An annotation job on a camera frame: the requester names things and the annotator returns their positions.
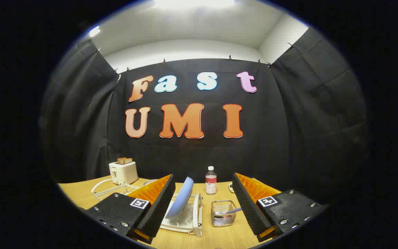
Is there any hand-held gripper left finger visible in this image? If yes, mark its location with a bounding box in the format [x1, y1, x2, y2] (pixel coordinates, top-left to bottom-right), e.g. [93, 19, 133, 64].
[82, 174, 176, 244]

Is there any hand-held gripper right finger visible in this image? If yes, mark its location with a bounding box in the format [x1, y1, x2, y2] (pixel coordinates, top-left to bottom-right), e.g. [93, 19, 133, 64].
[233, 172, 327, 242]

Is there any blue plate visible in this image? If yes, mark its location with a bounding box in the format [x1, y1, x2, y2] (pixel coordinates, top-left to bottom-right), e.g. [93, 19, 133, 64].
[165, 177, 194, 219]

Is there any white wire dish rack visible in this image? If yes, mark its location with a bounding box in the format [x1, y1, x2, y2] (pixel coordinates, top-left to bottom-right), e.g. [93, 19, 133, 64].
[91, 178, 203, 238]

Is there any metal wire basket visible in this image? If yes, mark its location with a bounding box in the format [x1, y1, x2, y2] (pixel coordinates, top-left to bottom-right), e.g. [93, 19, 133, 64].
[211, 200, 237, 227]

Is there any clear bottle with red label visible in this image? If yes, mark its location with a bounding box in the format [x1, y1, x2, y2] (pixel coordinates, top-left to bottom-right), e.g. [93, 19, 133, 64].
[205, 166, 217, 195]

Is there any white toaster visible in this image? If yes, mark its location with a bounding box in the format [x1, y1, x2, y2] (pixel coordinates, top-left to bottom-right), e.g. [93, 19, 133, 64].
[109, 161, 139, 185]

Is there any black backdrop cloth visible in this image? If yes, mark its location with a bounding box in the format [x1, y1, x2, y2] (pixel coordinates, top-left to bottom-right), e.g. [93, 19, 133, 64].
[40, 26, 370, 204]

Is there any long ceiling light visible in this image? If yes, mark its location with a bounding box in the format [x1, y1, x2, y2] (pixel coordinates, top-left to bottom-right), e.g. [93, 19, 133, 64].
[153, 0, 236, 9]

